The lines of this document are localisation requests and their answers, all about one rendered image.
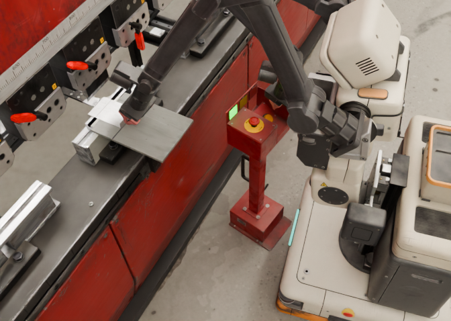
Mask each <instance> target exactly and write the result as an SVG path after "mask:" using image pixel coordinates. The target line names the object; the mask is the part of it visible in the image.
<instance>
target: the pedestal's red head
mask: <svg viewBox="0 0 451 321"><path fill-rule="evenodd" d="M256 84H257V92H256V93H257V94H256V107H255V108H254V109H253V110H252V111H250V110H249V109H247V108H245V107H243V108H242V109H241V110H240V111H239V101H240V100H241V98H243V96H245V95H246V94H247V103H248V102H249V91H250V90H251V88H253V86H255V85H256ZM253 86H251V88H249V90H247V92H245V94H243V96H241V98H239V100H237V102H235V104H233V106H235V105H236V104H238V112H237V114H236V115H235V116H234V117H233V118H232V119H231V120H230V121H229V111H230V110H231V108H233V106H231V107H230V108H229V109H228V110H227V111H226V113H225V114H226V122H227V123H226V128H227V143H228V144H229V145H231V146H233V147H234V148H237V149H238V150H240V151H242V152H243V153H245V154H247V155H248V156H251V157H252V158H254V159H255V160H257V161H259V162H260V163H261V162H262V161H263V160H264V158H265V157H266V156H267V155H268V154H269V152H270V151H271V150H272V149H273V148H274V147H275V146H276V144H278V142H279V141H280V140H281V139H282V138H283V136H284V135H285V134H286V133H287V132H288V131H289V128H290V127H288V125H287V118H288V116H289V113H288V111H287V109H286V107H285V106H284V105H281V106H280V107H279V108H276V109H275V110H274V109H273V108H272V105H271V103H270V101H269V99H268V98H267V97H265V96H264V92H265V90H264V89H262V88H260V87H259V86H258V81H257V82H255V84H253ZM266 113H268V114H270V115H271V116H272V118H273V122H271V121H269V120H267V119H266V118H264V117H263V115H264V114H266ZM251 117H257V118H259V119H261V120H262V121H263V123H264V127H263V129H262V130H261V131H260V132H257V133H251V132H249V131H247V130H246V129H245V127H244V123H245V121H246V120H248V119H250V118H251Z"/></svg>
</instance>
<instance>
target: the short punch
mask: <svg viewBox="0 0 451 321"><path fill-rule="evenodd" d="M108 76H109V75H108V72H107V69H105V70H104V71H103V72H102V73H101V74H100V75H99V77H98V78H97V79H96V80H95V81H94V82H93V83H92V84H91V85H90V86H89V87H88V88H87V89H86V90H85V91H82V92H83V95H84V96H85V97H86V98H87V101H89V100H90V99H91V98H92V97H93V96H94V95H95V94H96V93H97V92H98V90H100V88H102V86H104V84H106V82H108V79H107V78H108Z"/></svg>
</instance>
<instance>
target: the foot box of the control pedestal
mask: <svg viewBox="0 0 451 321"><path fill-rule="evenodd" d="M248 202H249V189H248V190H247V191H246V192H245V194H243V196H242V197H241V198H240V199H239V200H238V202H237V203H236V204H235V205H234V207H233V208H232V209H231V210H230V223H229V225H230V226H231V227H233V228H235V229H236V230H237V231H239V232H241V233H242V234H243V235H245V236H247V237H248V238H249V239H251V240H253V241H254V242H255V243H257V244H259V245H260V246H262V247H263V248H265V249H266V250H268V251H271V250H272V249H273V248H274V247H275V245H276V244H277V242H278V241H279V240H280V239H281V237H282V236H283V235H284V233H285V232H286V231H287V230H288V228H289V227H290V225H291V224H292V220H290V219H288V218H287V217H285V216H284V215H283V211H284V206H283V205H281V204H279V203H277V202H276V201H274V200H273V199H271V198H269V197H268V196H266V195H264V202H266V203H267V204H269V205H270V207H269V208H268V209H267V211H266V212H265V213H264V214H263V216H262V217H261V218H260V219H259V220H257V219H256V218H254V217H252V216H251V215H250V214H247V213H246V212H245V211H243V210H242V208H243V207H244V206H245V205H246V204H247V203H248Z"/></svg>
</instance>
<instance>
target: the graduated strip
mask: <svg viewBox="0 0 451 321"><path fill-rule="evenodd" d="M101 1H102V0H87V1H85V2H84V3H83V4H82V5H81V6H80V7H79V8H78V9H77V10H76V11H74V12H73V13H72V14H71V15H70V16H68V17H67V18H66V19H65V20H64V21H63V22H62V23H61V24H60V25H58V26H57V27H56V28H55V29H54V30H52V31H51V32H50V33H49V34H48V35H47V36H46V37H45V38H44V39H43V40H41V41H40V42H39V43H38V44H36V45H35V46H34V47H33V48H32V49H31V50H30V51H29V52H28V53H27V54H25V55H24V56H23V57H22V58H21V59H19V60H18V61H17V62H16V63H15V64H14V65H13V66H12V67H11V68H9V69H8V70H7V71H6V72H5V73H3V74H2V75H1V76H0V91H2V90H3V89H4V88H5V87H6V86H7V85H8V84H10V82H12V80H14V79H15V78H16V77H17V76H18V75H19V74H20V73H22V72H23V71H24V70H25V69H26V68H27V67H29V65H31V63H33V62H34V61H35V60H36V59H37V58H38V57H39V56H41V55H42V54H43V53H44V52H45V51H46V50H47V49H49V47H51V45H53V44H54V43H55V42H56V41H57V40H58V39H59V38H61V37H62V36H63V35H64V34H65V33H66V32H67V31H69V29H71V27H73V26H74V25H75V24H76V23H77V22H78V21H79V20H81V19H82V18H83V17H84V16H85V15H86V14H88V12H90V10H92V8H94V7H95V6H96V5H97V4H98V3H99V2H101Z"/></svg>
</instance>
